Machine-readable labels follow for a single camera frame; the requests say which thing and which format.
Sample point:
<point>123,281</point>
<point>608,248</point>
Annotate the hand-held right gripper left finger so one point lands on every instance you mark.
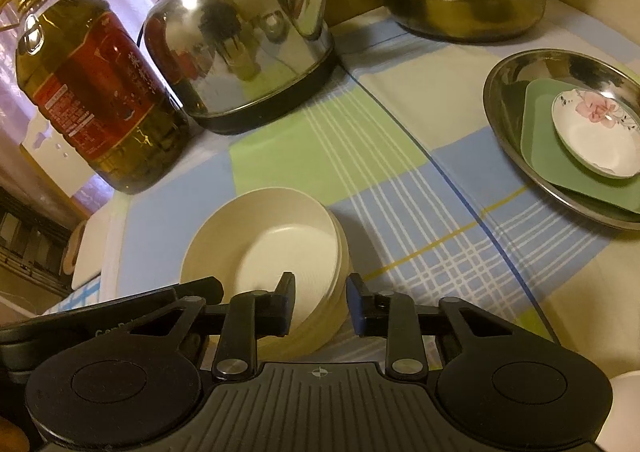
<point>286,304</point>

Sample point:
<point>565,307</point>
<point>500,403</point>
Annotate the person's left hand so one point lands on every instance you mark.
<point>11,437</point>

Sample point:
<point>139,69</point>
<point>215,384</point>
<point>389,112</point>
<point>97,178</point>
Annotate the brown wooden object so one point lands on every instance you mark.
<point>70,252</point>

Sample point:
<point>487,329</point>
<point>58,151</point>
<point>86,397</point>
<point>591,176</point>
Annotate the floral white dish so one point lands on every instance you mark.
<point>590,141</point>

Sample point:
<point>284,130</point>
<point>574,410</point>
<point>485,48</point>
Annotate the checked tablecloth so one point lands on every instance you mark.
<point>400,182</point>

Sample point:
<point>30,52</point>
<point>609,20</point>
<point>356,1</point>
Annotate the blue patterned white cloth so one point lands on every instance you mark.
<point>82,294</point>

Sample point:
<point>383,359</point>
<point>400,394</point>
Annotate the cooking oil bottle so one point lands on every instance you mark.
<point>100,96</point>

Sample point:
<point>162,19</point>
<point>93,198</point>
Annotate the white ceramic bowl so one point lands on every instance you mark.
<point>627,412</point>

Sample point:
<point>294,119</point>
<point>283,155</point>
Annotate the stainless steel kettle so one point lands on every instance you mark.
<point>225,56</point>

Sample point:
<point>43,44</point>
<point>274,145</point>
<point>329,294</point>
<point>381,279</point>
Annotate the large stainless steel basin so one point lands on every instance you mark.
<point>505,81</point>

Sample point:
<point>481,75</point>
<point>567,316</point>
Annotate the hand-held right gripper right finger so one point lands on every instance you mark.
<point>356,306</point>

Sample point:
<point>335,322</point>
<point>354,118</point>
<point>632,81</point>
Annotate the cream ribbed round bowl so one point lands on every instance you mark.
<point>240,242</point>

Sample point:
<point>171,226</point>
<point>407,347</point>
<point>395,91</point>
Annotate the green rectangular plate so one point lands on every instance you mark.
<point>537,131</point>

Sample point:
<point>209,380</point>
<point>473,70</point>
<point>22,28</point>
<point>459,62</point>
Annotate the dark shelf rack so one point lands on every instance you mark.
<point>25,242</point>

